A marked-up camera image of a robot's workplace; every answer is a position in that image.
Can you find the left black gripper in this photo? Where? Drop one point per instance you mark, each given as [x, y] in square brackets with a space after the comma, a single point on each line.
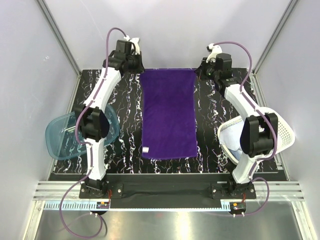
[139, 69]

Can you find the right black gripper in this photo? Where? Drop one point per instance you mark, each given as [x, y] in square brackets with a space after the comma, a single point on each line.
[200, 71]

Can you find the purple towel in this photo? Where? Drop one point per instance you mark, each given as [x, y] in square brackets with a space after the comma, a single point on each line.
[168, 114]

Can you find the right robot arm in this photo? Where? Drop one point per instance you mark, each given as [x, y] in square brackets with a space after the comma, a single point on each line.
[258, 139]

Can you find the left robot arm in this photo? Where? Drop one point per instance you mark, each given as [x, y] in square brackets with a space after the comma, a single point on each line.
[91, 120]

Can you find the light blue towel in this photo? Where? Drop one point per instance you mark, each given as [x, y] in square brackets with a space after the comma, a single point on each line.
[230, 137]

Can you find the white perforated laundry basket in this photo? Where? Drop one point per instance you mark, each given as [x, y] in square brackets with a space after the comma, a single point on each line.
[285, 134]

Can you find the blue transparent plastic bin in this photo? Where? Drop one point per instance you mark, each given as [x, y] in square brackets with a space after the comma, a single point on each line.
[60, 137]

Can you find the right orange connector box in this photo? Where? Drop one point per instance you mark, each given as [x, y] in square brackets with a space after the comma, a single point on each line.
[238, 206]

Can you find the orange connector box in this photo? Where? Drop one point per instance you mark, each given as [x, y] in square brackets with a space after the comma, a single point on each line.
[103, 204]
[238, 206]

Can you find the left orange connector box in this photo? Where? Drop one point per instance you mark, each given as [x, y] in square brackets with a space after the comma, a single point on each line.
[103, 204]

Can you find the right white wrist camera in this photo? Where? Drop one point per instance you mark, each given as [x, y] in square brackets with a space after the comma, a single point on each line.
[213, 50]

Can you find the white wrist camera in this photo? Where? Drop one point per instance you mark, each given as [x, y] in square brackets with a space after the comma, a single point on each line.
[213, 50]
[135, 48]

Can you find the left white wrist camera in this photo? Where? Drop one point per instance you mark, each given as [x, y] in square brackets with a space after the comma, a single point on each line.
[135, 48]

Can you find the white slotted cable duct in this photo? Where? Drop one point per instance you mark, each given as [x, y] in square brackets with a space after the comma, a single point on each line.
[90, 205]

